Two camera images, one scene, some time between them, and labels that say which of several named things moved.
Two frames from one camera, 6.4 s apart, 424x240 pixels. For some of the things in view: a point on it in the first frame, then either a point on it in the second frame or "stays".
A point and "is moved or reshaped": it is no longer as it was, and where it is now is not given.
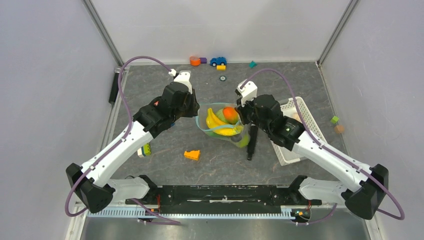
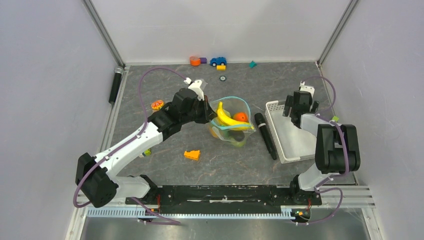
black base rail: (223, 199) stays
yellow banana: (221, 127) to (226, 121)
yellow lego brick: (221, 67) stays
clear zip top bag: (222, 120) is moved or reshaped
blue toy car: (218, 61) stays
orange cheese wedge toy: (194, 154) stays
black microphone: (253, 135) to (260, 120)
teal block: (252, 64) stays
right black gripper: (242, 110) to (288, 105)
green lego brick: (147, 149) stays
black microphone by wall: (114, 89) stays
